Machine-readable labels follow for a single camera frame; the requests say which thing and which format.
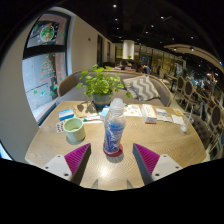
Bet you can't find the white pen with green cap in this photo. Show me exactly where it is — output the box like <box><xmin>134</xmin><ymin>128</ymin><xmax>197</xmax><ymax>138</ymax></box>
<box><xmin>82</xmin><ymin>115</ymin><xmax>102</xmax><ymax>122</ymax></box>

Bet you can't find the person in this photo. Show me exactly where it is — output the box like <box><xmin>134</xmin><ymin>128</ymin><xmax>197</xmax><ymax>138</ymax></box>
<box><xmin>136</xmin><ymin>63</ymin><xmax>153</xmax><ymax>76</ymax></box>
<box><xmin>118</xmin><ymin>60</ymin><xmax>130</xmax><ymax>71</ymax></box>
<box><xmin>128</xmin><ymin>61</ymin><xmax>138</xmax><ymax>72</ymax></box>

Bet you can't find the pale green ceramic mug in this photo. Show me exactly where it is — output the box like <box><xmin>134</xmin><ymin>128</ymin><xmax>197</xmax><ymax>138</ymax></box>
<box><xmin>63</xmin><ymin>117</ymin><xmax>86</xmax><ymax>143</ymax></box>

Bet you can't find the white paper napkin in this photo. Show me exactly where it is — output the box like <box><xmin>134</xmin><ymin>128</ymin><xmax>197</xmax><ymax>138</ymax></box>
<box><xmin>171</xmin><ymin>114</ymin><xmax>185</xmax><ymax>126</ymax></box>

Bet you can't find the group of ceiling spotlights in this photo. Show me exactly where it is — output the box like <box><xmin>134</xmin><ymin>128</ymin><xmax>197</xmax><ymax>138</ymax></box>
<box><xmin>111</xmin><ymin>3</ymin><xmax>214</xmax><ymax>78</ymax></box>

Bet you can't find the curved grey upholstered sofa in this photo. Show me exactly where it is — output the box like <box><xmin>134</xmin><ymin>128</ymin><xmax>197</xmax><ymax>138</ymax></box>
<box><xmin>57</xmin><ymin>69</ymin><xmax>174</xmax><ymax>108</ymax></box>

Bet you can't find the grey white chevron cushion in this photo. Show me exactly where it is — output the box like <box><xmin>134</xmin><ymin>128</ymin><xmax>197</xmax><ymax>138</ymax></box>
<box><xmin>123</xmin><ymin>75</ymin><xmax>161</xmax><ymax>102</ymax></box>

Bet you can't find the bright glass window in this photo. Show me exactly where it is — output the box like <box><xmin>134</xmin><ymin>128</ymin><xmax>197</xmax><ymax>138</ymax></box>
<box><xmin>0</xmin><ymin>143</ymin><xmax>13</xmax><ymax>162</ymax></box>

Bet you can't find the white round pillar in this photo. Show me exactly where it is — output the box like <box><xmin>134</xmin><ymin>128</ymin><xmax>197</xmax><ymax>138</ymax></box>
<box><xmin>122</xmin><ymin>39</ymin><xmax>135</xmax><ymax>61</ymax></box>

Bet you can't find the clear bottle with blue label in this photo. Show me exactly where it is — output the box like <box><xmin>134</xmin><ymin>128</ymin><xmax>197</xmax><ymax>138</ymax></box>
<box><xmin>102</xmin><ymin>97</ymin><xmax>127</xmax><ymax>155</ymax></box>

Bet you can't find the white box with orange edge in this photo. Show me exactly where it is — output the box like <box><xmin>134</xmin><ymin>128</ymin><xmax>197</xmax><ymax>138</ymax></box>
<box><xmin>141</xmin><ymin>104</ymin><xmax>158</xmax><ymax>125</ymax></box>

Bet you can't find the blue and white small box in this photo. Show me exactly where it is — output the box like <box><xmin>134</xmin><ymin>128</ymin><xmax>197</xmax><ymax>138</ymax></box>
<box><xmin>58</xmin><ymin>108</ymin><xmax>75</xmax><ymax>122</ymax></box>

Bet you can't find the green potted plant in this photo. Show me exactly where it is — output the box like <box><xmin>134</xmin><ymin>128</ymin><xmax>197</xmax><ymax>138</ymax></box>
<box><xmin>75</xmin><ymin>64</ymin><xmax>132</xmax><ymax>108</ymax></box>

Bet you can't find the group of round-backed dining chairs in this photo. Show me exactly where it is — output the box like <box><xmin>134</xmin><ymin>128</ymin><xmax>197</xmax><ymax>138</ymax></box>
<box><xmin>166</xmin><ymin>75</ymin><xmax>224</xmax><ymax>158</ymax></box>

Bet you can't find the printed white paper leaflet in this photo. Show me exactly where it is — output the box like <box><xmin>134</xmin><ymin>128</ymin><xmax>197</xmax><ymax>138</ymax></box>
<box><xmin>123</xmin><ymin>104</ymin><xmax>144</xmax><ymax>118</ymax></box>

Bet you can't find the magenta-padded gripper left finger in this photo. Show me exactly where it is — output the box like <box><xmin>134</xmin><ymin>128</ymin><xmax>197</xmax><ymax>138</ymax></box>
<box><xmin>41</xmin><ymin>143</ymin><xmax>92</xmax><ymax>186</ymax></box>

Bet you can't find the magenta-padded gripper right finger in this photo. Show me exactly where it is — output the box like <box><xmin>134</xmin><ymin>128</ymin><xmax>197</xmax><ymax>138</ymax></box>
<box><xmin>132</xmin><ymin>143</ymin><xmax>183</xmax><ymax>186</ymax></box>

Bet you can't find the white and blue flat packet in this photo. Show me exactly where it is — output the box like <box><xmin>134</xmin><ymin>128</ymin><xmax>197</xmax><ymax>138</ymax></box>
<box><xmin>154</xmin><ymin>107</ymin><xmax>169</xmax><ymax>117</ymax></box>

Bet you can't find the clear plastic cup with straw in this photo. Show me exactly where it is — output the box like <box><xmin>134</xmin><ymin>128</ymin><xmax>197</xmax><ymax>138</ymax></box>
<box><xmin>179</xmin><ymin>111</ymin><xmax>195</xmax><ymax>134</ymax></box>

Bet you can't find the light blue small carton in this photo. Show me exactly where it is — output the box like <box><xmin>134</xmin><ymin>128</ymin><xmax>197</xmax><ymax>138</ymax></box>
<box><xmin>99</xmin><ymin>105</ymin><xmax>111</xmax><ymax>122</ymax></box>

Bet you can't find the window with festive decals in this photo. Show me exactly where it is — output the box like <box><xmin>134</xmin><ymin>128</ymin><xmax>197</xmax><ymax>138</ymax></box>
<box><xmin>22</xmin><ymin>11</ymin><xmax>71</xmax><ymax>121</ymax></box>

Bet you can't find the grey tufted chair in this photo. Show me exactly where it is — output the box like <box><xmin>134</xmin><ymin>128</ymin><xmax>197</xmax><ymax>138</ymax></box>
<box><xmin>191</xmin><ymin>113</ymin><xmax>214</xmax><ymax>151</ymax></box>

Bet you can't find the blister pack of pills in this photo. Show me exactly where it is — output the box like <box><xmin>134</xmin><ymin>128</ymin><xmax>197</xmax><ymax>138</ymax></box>
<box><xmin>55</xmin><ymin>120</ymin><xmax>66</xmax><ymax>134</ymax></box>

